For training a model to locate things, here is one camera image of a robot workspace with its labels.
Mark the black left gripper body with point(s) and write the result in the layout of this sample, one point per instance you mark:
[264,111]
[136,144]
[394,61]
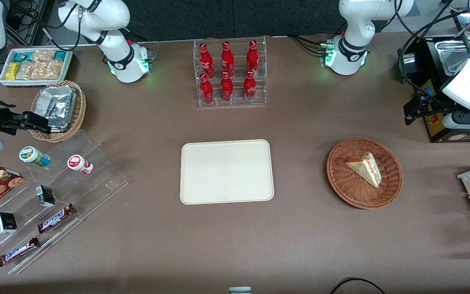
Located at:
[431,103]

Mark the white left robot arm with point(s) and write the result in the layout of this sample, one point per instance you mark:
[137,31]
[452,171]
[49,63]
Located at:
[351,24]

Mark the light wicker basket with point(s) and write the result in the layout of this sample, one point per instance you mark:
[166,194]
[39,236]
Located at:
[79,110]

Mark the wrapped triangle sandwich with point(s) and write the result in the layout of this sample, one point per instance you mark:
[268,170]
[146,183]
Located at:
[366,168]

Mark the brown wicker basket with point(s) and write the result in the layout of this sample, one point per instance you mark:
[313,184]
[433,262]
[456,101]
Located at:
[341,179]

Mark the cream plastic tray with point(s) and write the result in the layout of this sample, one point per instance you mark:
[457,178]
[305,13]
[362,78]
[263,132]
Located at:
[227,171]

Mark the black countertop appliance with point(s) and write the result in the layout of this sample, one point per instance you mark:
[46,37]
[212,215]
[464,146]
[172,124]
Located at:
[439,130]

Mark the stack of foil trays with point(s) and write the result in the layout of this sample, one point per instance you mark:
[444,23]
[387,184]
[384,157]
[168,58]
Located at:
[57,106]

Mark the green lidded jar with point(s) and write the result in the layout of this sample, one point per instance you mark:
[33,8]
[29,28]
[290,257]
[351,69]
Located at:
[33,156]

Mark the yellow snack pack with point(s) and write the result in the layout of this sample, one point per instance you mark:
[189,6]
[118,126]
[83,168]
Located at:
[12,71]

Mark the clear bag of crackers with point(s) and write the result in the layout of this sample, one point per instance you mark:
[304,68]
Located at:
[43,56]
[45,70]

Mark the red lidded jar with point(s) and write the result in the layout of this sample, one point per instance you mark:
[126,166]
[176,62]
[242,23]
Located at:
[78,163]

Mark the white plastic snack bin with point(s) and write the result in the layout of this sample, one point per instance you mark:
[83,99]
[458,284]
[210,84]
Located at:
[68,65]

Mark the teal snack pack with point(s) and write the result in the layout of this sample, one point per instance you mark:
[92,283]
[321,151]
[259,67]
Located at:
[23,56]
[60,55]

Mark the small black carton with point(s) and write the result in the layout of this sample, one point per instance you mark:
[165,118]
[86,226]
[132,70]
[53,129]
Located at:
[5,223]
[45,196]

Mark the clear acrylic stepped stand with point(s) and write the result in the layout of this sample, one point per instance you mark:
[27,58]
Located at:
[100,179]

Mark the Snickers chocolate bar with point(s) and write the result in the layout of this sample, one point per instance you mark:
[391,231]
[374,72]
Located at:
[18,251]
[55,218]

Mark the red cola bottle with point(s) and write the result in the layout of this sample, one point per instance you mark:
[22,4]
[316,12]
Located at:
[227,59]
[205,61]
[227,87]
[250,86]
[252,57]
[206,90]

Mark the clear acrylic bottle rack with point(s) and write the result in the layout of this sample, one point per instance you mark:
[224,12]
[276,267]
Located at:
[235,102]

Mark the grey left wrist camera housing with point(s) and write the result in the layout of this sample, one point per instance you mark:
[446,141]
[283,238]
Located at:
[467,121]

